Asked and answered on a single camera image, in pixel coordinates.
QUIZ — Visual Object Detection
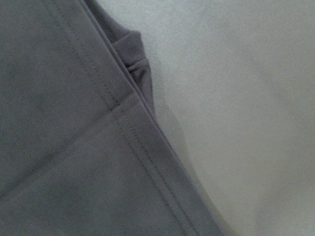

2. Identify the brown t-shirt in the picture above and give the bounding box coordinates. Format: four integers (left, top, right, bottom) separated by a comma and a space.
0, 0, 222, 236

